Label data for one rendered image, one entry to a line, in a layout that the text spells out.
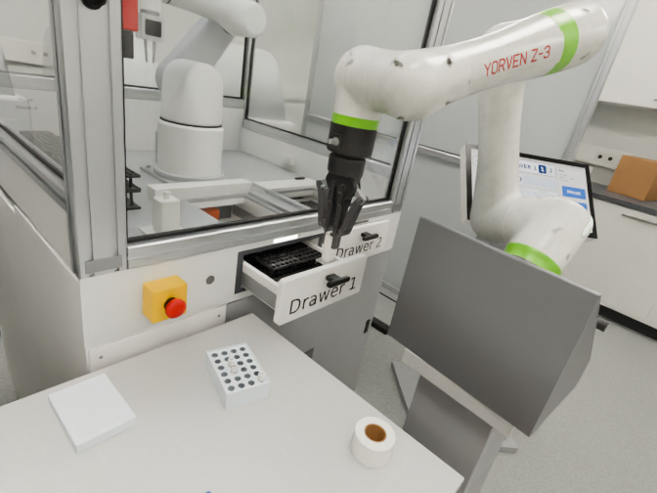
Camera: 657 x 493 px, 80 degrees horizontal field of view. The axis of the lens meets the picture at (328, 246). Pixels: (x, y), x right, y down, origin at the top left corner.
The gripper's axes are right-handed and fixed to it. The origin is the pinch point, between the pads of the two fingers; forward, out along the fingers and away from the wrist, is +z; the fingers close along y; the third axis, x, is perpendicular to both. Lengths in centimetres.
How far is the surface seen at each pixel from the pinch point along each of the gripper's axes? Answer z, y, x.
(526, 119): -33, -21, 168
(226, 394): 19.6, 7.3, -29.7
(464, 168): -12, -9, 82
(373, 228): 7.6, -15.5, 40.0
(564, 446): 98, 58, 123
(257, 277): 10.8, -11.6, -9.5
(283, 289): 8.0, -1.1, -11.4
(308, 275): 6.5, -1.0, -4.3
